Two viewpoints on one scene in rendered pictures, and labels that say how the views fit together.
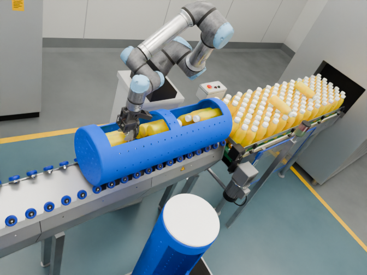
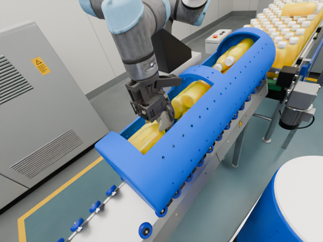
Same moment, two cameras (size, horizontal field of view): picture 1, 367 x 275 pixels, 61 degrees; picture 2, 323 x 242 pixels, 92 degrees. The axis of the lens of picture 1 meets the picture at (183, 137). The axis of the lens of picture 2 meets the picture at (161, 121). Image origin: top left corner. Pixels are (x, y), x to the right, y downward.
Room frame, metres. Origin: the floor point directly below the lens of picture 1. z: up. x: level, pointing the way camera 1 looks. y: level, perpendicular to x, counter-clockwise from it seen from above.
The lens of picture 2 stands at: (0.74, 0.14, 1.53)
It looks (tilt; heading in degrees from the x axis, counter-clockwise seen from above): 43 degrees down; 18
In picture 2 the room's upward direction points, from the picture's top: 17 degrees counter-clockwise
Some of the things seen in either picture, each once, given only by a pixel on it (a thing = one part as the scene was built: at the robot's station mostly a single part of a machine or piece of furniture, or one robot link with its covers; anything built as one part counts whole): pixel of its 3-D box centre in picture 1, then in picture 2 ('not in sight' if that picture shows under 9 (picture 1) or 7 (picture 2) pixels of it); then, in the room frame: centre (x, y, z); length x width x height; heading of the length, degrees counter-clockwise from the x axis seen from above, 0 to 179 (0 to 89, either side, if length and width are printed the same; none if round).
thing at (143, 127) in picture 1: (156, 126); (190, 94); (1.31, 0.16, 1.11); 0.19 x 0.07 x 0.07; 144
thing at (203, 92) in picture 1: (211, 91); (218, 41); (2.01, -0.05, 1.05); 0.20 x 0.10 x 0.10; 144
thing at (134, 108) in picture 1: (135, 103); (142, 66); (1.08, 0.25, 1.38); 0.08 x 0.08 x 0.05
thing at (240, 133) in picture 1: (238, 137); (277, 61); (1.69, -0.34, 0.99); 0.07 x 0.07 x 0.19
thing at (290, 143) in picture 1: (255, 189); (307, 105); (1.77, -0.68, 0.55); 0.04 x 0.04 x 1.10; 54
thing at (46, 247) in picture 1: (46, 240); not in sight; (0.86, 0.51, 0.31); 0.06 x 0.06 x 0.63; 54
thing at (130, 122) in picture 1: (129, 117); (148, 95); (1.07, 0.26, 1.30); 0.09 x 0.08 x 0.12; 144
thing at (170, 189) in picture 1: (171, 186); not in sight; (1.66, -0.07, 0.31); 0.06 x 0.06 x 0.63; 54
